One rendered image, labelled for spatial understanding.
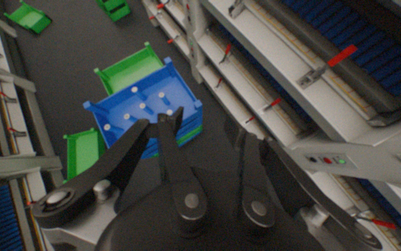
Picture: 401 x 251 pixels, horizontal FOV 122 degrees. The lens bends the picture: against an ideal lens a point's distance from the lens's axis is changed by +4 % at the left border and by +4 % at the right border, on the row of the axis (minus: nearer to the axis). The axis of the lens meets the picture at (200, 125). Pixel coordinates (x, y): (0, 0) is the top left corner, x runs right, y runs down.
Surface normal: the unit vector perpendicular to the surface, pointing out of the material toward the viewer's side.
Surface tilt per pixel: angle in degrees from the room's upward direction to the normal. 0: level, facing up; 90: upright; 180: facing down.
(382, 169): 90
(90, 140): 0
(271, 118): 21
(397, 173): 90
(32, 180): 60
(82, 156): 0
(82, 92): 0
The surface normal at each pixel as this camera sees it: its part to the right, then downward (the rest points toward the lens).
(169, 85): -0.02, -0.23
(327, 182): -0.31, -0.02
